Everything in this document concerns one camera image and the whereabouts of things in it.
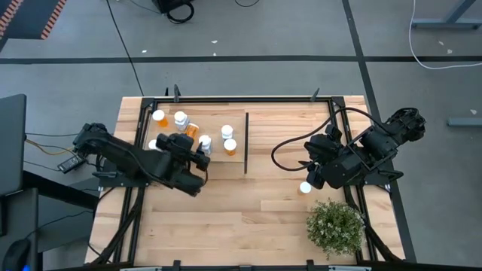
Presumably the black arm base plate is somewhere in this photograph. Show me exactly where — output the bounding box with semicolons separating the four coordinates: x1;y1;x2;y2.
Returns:
334;156;404;186
98;171;152;188

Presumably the thin black floor cable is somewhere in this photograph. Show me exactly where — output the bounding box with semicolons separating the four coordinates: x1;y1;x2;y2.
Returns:
105;0;145;97

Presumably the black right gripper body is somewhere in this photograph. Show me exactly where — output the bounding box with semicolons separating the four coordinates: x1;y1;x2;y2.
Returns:
304;129;340;167

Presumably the grey table leg frame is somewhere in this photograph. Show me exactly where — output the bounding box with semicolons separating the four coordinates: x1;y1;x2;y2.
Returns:
410;0;482;31

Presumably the wooden shelf board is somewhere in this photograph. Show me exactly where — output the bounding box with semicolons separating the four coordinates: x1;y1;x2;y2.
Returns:
142;108;246;164

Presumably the black computer mouse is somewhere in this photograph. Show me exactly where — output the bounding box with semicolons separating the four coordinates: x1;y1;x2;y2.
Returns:
2;239;33;271

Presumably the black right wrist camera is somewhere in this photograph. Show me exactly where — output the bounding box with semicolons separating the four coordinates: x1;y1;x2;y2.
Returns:
325;123;343;143

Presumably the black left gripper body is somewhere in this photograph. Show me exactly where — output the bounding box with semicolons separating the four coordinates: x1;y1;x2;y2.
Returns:
155;132;197;161

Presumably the white floor cable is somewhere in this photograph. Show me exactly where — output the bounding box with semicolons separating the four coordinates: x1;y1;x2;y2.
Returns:
408;0;482;71

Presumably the green potted plant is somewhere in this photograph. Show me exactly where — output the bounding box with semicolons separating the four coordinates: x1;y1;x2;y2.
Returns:
305;198;367;260

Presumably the black power adapter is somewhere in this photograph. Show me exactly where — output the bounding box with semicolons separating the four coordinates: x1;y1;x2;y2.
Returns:
57;153;88;175

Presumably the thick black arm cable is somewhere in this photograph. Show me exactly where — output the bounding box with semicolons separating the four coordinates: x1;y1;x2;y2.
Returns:
270;106;381;172

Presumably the black shelf side panel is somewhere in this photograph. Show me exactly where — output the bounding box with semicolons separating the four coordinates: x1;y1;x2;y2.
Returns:
243;111;249;175

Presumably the dark grey desk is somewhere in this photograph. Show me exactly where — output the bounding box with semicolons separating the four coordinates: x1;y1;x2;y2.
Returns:
0;187;41;271

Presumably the black box with cable loop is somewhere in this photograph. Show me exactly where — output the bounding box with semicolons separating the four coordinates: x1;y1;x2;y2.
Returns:
152;0;196;25

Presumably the yellow wire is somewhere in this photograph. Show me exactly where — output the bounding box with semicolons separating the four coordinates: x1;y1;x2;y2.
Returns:
24;139;76;156

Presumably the dark mat with striped edges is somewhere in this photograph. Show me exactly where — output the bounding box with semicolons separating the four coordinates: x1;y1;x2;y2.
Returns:
0;0;68;52

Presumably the grey floor bar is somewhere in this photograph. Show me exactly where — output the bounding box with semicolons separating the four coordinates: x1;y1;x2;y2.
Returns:
447;117;482;128

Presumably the black aluminium table frame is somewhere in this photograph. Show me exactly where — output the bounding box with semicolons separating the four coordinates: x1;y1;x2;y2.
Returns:
90;96;406;271

